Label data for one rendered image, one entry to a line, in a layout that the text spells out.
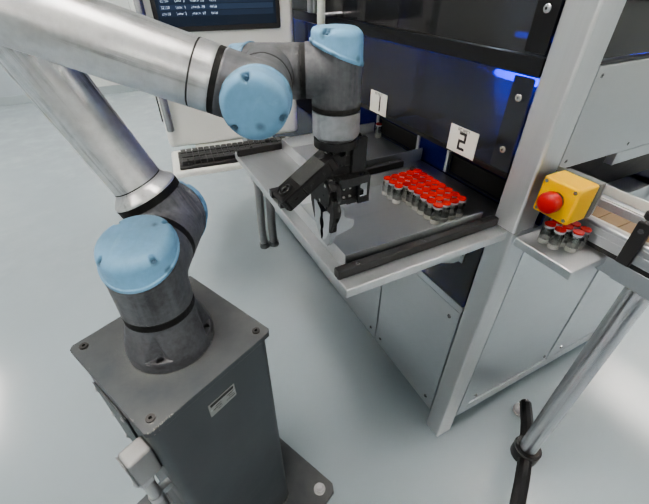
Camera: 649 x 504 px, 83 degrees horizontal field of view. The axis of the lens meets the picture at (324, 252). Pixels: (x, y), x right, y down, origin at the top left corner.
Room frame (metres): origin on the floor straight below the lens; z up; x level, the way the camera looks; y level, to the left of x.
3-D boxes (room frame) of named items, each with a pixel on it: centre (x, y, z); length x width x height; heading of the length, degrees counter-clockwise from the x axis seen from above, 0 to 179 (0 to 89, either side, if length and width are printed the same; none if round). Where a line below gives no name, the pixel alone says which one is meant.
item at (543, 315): (1.79, -0.38, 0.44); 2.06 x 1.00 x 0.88; 27
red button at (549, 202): (0.59, -0.41, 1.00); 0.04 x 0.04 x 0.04; 27
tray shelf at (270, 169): (0.90, -0.09, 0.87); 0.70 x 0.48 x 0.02; 27
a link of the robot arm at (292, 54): (0.57, 0.08, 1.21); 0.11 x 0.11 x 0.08; 2
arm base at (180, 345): (0.44, 0.28, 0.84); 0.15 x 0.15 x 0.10
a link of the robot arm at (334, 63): (0.59, -0.02, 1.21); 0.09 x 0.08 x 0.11; 92
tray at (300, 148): (1.08, -0.08, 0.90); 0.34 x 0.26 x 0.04; 117
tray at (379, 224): (0.73, -0.13, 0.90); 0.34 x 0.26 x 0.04; 117
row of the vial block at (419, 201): (0.76, -0.21, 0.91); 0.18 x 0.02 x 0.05; 27
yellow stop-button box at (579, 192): (0.61, -0.45, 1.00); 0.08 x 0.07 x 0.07; 117
